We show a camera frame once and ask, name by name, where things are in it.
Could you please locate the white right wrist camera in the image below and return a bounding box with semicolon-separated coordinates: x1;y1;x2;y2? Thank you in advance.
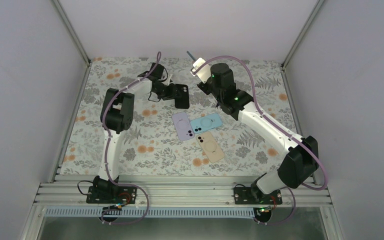
190;57;212;84

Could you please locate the dark teal smartphone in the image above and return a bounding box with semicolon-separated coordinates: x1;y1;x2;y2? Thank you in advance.
186;50;196;62

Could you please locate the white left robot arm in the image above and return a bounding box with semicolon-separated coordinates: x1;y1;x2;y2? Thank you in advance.
92;62;185;203

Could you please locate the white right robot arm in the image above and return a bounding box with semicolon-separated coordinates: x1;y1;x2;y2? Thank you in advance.
191;63;319;204

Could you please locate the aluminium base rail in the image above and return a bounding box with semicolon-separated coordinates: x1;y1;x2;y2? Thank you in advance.
33;175;333;207

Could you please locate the lilac phone case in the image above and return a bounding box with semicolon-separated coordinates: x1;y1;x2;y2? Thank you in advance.
171;112;195;142

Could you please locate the floral patterned table mat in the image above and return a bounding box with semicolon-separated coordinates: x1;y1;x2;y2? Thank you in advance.
60;57;283;177

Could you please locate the aluminium corner frame post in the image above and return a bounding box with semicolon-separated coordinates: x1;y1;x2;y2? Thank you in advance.
51;0;92;67
281;0;325;71

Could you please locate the aluminium corner frame post left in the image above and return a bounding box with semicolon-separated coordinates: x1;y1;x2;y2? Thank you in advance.
51;0;92;67

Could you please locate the beige phone case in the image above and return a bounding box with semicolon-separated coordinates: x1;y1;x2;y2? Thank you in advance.
195;131;225;164

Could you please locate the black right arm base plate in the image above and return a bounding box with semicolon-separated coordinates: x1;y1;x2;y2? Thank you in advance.
233;184;283;205

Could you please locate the light blue phone case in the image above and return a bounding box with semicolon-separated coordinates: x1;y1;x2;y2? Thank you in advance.
190;113;223;134

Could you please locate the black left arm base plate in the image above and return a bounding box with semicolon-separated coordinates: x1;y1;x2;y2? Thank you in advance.
86;186;137;205

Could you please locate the black phone case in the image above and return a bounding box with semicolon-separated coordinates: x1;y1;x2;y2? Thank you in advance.
174;84;190;110

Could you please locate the slotted grey cable duct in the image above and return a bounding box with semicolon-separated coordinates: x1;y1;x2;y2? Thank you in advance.
44;206;255;219

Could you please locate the aluminium corner frame post right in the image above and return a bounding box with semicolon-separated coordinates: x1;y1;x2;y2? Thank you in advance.
281;0;325;71

